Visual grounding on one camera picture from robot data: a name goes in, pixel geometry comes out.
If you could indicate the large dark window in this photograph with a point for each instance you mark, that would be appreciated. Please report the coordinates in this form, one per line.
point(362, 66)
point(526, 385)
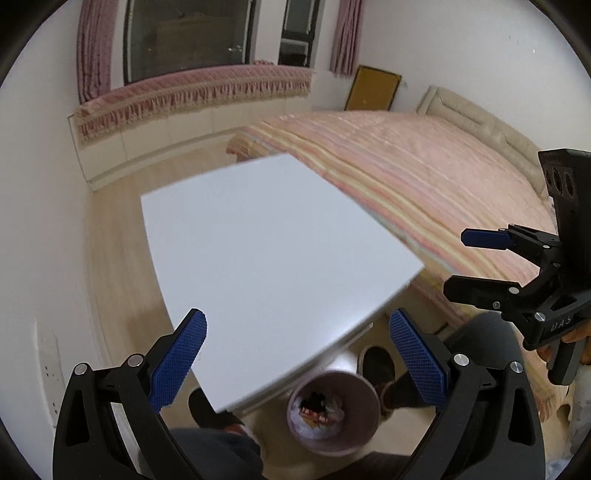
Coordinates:
point(184, 37)

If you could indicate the person's slipper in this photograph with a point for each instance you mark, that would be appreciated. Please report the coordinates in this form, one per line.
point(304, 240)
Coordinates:
point(376, 364)
point(207, 410)

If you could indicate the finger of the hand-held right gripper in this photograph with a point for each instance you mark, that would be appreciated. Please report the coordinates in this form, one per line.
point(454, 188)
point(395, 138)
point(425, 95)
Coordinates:
point(475, 288)
point(485, 238)

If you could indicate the narrow dark window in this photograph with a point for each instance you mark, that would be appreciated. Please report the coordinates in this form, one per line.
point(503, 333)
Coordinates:
point(298, 32)

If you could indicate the person's right hand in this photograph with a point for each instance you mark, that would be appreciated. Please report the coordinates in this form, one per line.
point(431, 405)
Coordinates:
point(582, 333)

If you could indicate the person's right slipper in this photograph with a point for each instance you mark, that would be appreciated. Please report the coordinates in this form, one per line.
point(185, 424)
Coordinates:
point(376, 364)

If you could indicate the white wall socket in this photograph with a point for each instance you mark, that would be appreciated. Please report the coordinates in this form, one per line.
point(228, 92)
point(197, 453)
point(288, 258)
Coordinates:
point(51, 369)

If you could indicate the pink fringed window seat cushion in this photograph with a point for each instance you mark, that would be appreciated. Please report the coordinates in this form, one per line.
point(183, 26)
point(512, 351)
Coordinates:
point(194, 87)

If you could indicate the white sock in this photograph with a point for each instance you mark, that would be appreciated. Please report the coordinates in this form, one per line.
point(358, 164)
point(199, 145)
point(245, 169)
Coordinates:
point(334, 408)

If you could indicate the white table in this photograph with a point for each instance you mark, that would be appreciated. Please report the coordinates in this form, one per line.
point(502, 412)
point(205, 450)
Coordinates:
point(258, 240)

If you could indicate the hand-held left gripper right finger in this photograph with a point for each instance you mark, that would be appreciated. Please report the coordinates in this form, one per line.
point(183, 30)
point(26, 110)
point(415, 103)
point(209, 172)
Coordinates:
point(418, 364)

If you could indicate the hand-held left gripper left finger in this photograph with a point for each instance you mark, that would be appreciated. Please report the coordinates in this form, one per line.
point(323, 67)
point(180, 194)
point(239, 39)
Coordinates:
point(180, 364)

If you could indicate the person's left leg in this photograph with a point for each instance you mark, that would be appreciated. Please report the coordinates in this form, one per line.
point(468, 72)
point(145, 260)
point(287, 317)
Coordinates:
point(217, 454)

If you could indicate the bed with pink striped cover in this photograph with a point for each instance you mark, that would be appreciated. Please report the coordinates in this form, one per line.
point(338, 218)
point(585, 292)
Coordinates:
point(415, 161)

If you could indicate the cream padded headboard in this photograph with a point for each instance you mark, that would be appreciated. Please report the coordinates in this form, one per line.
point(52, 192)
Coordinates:
point(485, 124)

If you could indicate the person's left slipper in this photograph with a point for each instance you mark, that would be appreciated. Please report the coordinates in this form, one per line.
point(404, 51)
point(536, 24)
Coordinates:
point(207, 410)

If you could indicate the pink curtain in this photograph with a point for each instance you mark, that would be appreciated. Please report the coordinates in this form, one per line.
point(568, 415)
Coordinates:
point(346, 37)
point(94, 50)

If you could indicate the red box with white label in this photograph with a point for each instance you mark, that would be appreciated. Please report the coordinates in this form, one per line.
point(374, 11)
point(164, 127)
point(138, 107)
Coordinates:
point(316, 417)

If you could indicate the pink round waste bin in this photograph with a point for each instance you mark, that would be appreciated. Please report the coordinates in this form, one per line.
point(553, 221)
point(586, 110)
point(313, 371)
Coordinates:
point(360, 397)

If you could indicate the yellow framed board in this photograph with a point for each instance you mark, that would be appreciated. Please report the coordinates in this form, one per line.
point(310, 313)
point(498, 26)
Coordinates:
point(374, 90)

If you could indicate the white window seat cabinet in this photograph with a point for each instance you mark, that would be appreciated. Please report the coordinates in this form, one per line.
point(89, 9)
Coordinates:
point(152, 138)

